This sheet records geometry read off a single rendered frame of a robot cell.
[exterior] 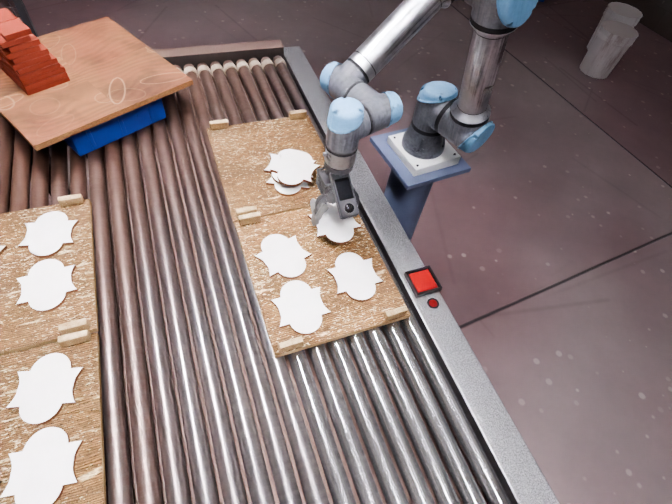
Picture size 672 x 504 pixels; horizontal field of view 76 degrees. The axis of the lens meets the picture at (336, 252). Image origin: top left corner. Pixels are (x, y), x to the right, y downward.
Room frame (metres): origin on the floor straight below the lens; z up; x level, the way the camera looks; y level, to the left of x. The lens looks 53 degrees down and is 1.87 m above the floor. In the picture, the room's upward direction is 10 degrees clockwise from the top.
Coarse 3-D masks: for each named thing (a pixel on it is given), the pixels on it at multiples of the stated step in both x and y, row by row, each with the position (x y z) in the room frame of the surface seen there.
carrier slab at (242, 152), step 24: (288, 120) 1.21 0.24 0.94; (216, 144) 1.03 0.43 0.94; (240, 144) 1.05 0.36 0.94; (264, 144) 1.07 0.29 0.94; (288, 144) 1.09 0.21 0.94; (312, 144) 1.11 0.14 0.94; (240, 168) 0.94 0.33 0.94; (264, 168) 0.96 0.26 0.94; (240, 192) 0.85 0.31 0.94; (264, 192) 0.86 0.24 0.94; (312, 192) 0.90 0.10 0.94
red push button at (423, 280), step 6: (426, 270) 0.69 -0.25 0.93; (414, 276) 0.67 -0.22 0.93; (420, 276) 0.67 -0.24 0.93; (426, 276) 0.67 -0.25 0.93; (414, 282) 0.65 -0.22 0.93; (420, 282) 0.65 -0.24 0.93; (426, 282) 0.65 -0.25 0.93; (432, 282) 0.66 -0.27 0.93; (420, 288) 0.63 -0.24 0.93; (426, 288) 0.63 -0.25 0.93; (432, 288) 0.64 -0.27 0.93
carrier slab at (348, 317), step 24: (264, 216) 0.77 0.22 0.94; (288, 216) 0.79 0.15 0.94; (240, 240) 0.68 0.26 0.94; (312, 240) 0.72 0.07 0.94; (360, 240) 0.75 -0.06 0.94; (264, 264) 0.61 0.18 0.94; (312, 264) 0.64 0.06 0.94; (384, 264) 0.68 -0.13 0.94; (264, 288) 0.54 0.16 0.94; (312, 288) 0.57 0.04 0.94; (336, 288) 0.58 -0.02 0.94; (384, 288) 0.61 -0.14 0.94; (264, 312) 0.48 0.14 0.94; (336, 312) 0.51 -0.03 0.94; (360, 312) 0.52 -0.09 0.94; (384, 312) 0.54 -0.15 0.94; (408, 312) 0.55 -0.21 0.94; (288, 336) 0.43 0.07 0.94; (312, 336) 0.44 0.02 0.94; (336, 336) 0.45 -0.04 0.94
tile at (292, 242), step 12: (264, 240) 0.68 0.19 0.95; (276, 240) 0.69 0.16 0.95; (288, 240) 0.70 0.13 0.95; (264, 252) 0.64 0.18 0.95; (276, 252) 0.65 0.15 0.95; (288, 252) 0.66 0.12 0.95; (300, 252) 0.66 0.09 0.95; (276, 264) 0.61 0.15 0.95; (288, 264) 0.62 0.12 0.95; (300, 264) 0.63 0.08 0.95; (288, 276) 0.58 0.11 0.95
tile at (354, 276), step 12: (348, 252) 0.69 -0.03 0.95; (336, 264) 0.65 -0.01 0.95; (348, 264) 0.65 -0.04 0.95; (360, 264) 0.66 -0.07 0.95; (336, 276) 0.61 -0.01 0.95; (348, 276) 0.62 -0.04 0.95; (360, 276) 0.62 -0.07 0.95; (372, 276) 0.63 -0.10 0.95; (348, 288) 0.58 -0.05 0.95; (360, 288) 0.59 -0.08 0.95; (372, 288) 0.59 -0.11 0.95; (360, 300) 0.55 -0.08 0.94
